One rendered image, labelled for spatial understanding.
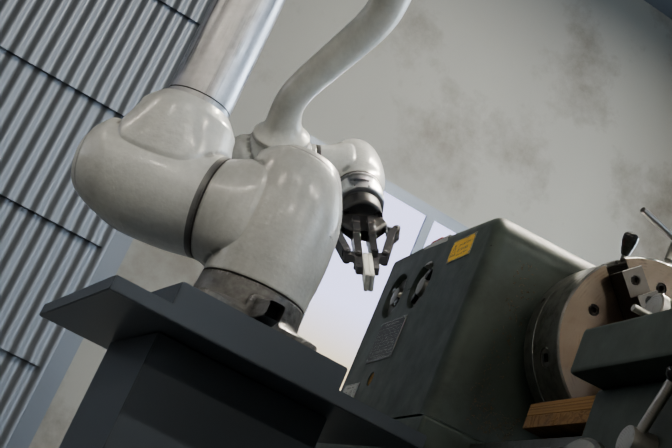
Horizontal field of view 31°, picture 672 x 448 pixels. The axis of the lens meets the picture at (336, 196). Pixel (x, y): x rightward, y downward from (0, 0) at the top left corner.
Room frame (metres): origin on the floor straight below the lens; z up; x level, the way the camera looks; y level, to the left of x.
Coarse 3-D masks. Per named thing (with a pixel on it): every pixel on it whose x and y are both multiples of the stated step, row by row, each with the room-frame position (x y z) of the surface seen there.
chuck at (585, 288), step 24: (600, 264) 1.85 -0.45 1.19; (648, 264) 1.83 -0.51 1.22; (576, 288) 1.81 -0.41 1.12; (600, 288) 1.82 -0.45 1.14; (552, 312) 1.85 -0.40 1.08; (576, 312) 1.81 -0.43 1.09; (600, 312) 1.82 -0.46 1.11; (552, 336) 1.83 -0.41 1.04; (576, 336) 1.81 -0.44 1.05; (552, 360) 1.83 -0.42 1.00; (552, 384) 1.85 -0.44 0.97; (576, 384) 1.82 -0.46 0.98
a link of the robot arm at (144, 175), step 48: (240, 0) 1.62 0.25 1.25; (192, 48) 1.64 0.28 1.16; (240, 48) 1.63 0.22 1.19; (144, 96) 1.64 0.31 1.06; (192, 96) 1.61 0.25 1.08; (96, 144) 1.62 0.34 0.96; (144, 144) 1.60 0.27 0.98; (192, 144) 1.59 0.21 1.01; (96, 192) 1.64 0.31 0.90; (144, 192) 1.60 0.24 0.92; (192, 192) 1.58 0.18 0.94; (144, 240) 1.66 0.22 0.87
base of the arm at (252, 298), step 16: (208, 272) 1.58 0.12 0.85; (224, 272) 1.56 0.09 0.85; (208, 288) 1.57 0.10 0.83; (224, 288) 1.56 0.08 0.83; (240, 288) 1.55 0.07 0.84; (256, 288) 1.55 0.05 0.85; (240, 304) 1.54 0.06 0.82; (256, 304) 1.53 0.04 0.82; (272, 304) 1.55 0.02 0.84; (288, 304) 1.57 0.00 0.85; (272, 320) 1.51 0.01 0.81; (288, 320) 1.58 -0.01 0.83; (288, 336) 1.56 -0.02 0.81
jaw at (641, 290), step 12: (624, 264) 1.82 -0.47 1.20; (612, 276) 1.81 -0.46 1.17; (624, 276) 1.78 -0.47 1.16; (636, 276) 1.78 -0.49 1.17; (624, 288) 1.79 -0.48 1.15; (636, 288) 1.78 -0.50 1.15; (648, 288) 1.79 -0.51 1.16; (624, 300) 1.80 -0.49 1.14; (636, 300) 1.77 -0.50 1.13; (648, 300) 1.77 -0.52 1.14; (624, 312) 1.82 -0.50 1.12
